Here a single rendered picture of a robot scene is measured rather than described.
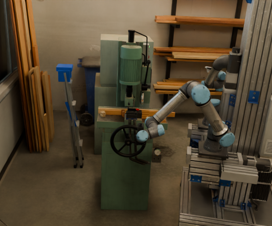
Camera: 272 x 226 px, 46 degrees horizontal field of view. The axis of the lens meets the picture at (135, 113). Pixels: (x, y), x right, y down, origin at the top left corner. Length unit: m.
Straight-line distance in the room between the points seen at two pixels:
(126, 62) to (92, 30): 2.45
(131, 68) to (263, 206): 1.69
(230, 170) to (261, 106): 0.54
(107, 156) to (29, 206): 0.92
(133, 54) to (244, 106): 0.96
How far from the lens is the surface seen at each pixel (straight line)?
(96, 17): 5.01
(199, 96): 2.14
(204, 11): 5.22
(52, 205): 3.26
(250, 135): 2.73
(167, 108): 2.28
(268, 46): 2.54
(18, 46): 3.80
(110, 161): 2.87
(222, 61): 2.85
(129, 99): 2.75
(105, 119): 2.74
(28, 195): 3.42
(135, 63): 2.64
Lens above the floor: 1.96
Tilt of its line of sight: 21 degrees down
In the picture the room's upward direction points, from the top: 3 degrees clockwise
